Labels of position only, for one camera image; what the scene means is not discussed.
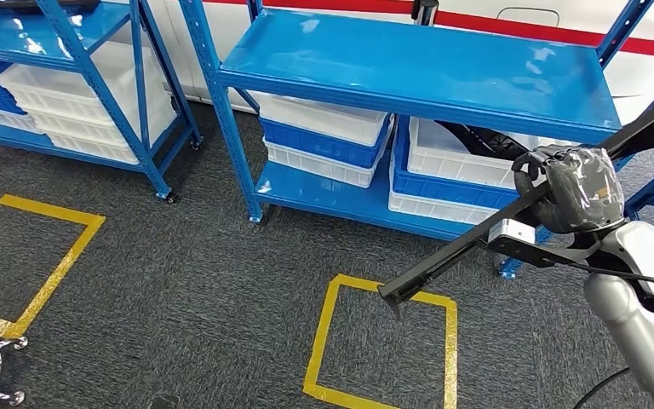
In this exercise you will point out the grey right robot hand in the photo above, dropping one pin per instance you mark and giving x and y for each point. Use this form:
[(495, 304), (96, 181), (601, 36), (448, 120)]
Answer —
[(581, 192)]

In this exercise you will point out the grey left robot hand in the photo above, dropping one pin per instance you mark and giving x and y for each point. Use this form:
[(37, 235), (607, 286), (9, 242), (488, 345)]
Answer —
[(164, 402)]

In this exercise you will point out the black plastic part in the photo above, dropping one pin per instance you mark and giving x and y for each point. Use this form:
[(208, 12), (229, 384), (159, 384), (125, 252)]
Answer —
[(50, 3), (445, 257)]

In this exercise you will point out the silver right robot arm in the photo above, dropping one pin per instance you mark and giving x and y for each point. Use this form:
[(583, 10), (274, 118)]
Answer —
[(643, 333)]

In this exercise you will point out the black ribbed curved part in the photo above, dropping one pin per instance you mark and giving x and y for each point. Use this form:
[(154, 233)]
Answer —
[(485, 141)]

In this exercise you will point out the black cylindrical post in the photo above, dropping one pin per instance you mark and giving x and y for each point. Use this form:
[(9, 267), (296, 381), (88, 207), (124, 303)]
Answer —
[(424, 11)]

